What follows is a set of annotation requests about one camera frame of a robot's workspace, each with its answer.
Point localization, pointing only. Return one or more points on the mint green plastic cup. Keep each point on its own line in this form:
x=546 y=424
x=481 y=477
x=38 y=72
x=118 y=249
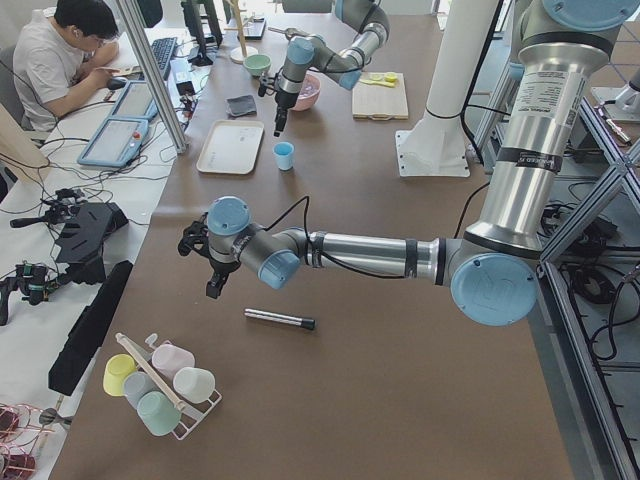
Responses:
x=158 y=413

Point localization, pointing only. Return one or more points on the blue teach pendant near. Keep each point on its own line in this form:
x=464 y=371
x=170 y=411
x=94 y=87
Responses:
x=115 y=143

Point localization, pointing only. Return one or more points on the yellow plastic knife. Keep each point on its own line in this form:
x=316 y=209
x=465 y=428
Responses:
x=381 y=83

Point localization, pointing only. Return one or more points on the white plastic cup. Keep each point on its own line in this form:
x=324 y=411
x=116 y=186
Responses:
x=194 y=384

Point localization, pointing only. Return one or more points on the blue teach pendant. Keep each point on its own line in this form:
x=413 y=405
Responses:
x=136 y=101
x=115 y=143

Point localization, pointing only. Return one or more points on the seated man in white shirt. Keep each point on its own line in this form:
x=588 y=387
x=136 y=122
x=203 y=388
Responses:
x=60 y=59

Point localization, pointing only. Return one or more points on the pink bowl of ice cubes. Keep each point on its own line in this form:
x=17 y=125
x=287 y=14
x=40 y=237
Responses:
x=309 y=93

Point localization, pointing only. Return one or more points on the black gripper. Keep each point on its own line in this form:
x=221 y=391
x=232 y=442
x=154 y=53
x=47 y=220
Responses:
x=283 y=101
x=219 y=264

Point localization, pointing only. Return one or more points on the blue teach pendant far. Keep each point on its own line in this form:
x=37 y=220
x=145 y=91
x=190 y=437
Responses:
x=136 y=101

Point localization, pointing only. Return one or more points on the black computer mouse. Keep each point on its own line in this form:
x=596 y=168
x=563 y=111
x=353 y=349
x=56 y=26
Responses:
x=116 y=83

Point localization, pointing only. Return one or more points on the black slotted stand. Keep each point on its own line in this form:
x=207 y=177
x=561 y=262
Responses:
x=82 y=238

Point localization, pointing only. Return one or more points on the wooden cutting board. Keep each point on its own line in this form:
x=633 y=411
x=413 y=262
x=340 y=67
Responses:
x=379 y=103

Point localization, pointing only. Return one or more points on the white wire cup rack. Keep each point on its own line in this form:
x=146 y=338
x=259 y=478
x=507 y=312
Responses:
x=192 y=414

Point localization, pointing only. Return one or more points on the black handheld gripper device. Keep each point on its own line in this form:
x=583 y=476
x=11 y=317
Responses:
x=34 y=283

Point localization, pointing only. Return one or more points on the aluminium frame post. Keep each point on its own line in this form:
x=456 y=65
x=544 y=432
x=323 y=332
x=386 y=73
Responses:
x=135 y=27

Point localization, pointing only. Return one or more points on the grey folded cloth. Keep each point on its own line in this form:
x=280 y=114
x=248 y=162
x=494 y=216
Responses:
x=241 y=106

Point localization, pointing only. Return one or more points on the mint green bowl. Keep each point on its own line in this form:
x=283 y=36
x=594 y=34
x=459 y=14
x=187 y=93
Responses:
x=257 y=64

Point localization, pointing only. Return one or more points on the black keyboard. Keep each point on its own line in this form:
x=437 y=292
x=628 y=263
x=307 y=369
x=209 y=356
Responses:
x=163 y=51

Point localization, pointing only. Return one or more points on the lemon half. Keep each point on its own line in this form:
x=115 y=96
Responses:
x=390 y=77

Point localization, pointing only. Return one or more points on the grey plastic cup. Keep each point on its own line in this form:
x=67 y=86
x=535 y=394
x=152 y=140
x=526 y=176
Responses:
x=136 y=385

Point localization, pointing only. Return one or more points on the yellow plastic cup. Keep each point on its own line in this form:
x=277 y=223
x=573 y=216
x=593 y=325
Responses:
x=117 y=369

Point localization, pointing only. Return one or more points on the cream rabbit serving tray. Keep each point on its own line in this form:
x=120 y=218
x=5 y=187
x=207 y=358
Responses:
x=231 y=147

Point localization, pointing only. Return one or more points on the steel ice scoop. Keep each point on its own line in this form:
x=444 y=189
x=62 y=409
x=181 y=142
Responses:
x=289 y=32

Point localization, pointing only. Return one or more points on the steel muddler with black tip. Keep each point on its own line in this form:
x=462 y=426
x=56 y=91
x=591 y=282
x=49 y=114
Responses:
x=301 y=322

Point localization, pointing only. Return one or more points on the wooden glass drying stand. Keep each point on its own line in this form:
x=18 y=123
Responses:
x=240 y=53

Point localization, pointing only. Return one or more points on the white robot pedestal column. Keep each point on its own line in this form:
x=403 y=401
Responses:
x=436 y=145

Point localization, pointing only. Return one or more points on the light blue plastic cup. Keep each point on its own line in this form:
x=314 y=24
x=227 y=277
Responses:
x=284 y=155

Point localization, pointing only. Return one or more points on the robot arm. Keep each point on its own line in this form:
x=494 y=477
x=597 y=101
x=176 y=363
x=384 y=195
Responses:
x=310 y=51
x=488 y=269

